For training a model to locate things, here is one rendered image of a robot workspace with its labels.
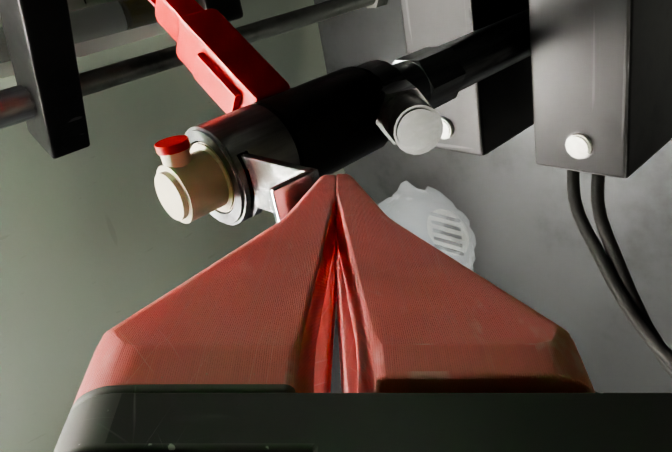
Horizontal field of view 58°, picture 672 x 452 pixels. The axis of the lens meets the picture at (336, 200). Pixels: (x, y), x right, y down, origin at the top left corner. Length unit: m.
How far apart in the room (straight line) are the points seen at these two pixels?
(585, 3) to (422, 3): 0.07
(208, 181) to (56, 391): 0.36
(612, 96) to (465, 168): 0.26
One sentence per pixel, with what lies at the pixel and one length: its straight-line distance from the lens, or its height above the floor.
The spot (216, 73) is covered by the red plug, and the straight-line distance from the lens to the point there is 0.18.
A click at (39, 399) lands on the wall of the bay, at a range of 0.49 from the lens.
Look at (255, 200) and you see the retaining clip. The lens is 0.15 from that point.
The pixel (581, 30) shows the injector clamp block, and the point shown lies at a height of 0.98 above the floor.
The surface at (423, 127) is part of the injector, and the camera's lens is 0.17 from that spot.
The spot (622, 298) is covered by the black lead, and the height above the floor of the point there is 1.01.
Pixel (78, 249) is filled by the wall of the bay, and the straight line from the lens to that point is 0.46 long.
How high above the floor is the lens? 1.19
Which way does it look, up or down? 35 degrees down
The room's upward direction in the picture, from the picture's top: 120 degrees counter-clockwise
